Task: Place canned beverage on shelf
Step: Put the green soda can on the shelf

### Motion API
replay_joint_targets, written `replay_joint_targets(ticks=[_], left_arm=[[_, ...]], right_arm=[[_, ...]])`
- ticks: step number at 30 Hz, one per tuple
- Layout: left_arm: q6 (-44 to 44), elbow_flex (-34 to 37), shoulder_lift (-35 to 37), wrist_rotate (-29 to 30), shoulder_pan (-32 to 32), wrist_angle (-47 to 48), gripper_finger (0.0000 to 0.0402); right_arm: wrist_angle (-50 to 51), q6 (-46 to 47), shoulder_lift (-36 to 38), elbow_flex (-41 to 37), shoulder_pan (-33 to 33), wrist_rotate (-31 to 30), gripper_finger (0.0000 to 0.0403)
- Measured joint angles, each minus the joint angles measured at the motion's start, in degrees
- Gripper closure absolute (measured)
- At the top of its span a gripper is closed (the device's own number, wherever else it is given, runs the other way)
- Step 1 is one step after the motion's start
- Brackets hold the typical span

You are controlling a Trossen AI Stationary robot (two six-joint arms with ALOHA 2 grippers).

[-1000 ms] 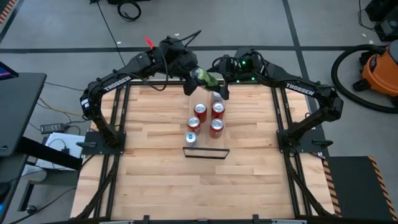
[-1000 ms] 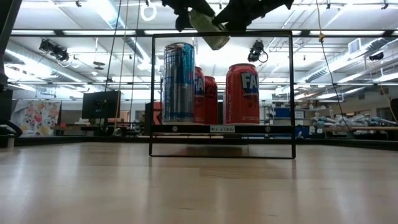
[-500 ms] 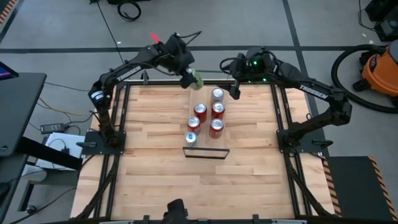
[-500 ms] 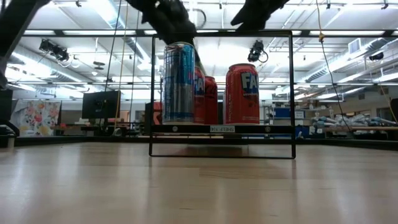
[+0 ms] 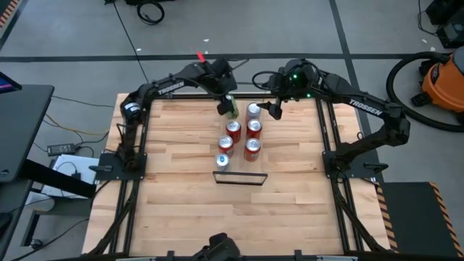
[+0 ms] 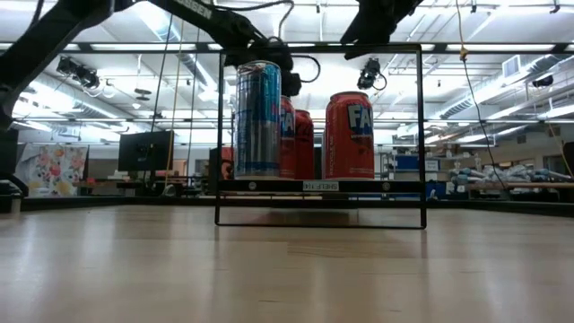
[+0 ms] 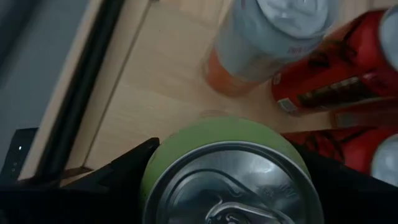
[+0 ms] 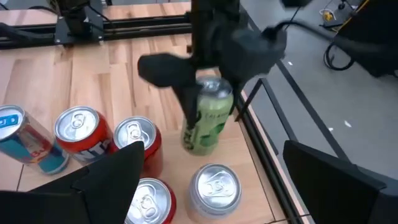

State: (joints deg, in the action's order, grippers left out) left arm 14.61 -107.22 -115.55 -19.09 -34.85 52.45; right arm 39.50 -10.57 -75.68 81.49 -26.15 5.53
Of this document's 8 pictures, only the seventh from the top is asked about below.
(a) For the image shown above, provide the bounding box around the black wire shelf end frame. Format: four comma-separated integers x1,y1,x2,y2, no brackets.
58,0,161,187

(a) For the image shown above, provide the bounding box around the red cola can black script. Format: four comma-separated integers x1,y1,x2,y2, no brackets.
271,9,398,118
281,127,398,187

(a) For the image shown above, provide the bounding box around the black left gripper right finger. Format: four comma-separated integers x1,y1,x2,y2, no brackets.
294,142,398,224

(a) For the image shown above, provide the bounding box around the black aluminium table frame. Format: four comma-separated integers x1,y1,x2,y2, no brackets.
30,0,125,187

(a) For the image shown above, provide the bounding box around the white and pink drink can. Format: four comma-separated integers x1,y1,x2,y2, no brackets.
201,0,340,98

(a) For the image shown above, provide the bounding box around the green drink can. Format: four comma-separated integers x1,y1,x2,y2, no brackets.
139,116,326,224

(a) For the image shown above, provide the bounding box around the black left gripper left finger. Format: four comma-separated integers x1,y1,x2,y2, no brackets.
0,138,160,224

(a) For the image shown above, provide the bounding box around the black panel with small lights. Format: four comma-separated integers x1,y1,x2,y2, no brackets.
0,127,40,184

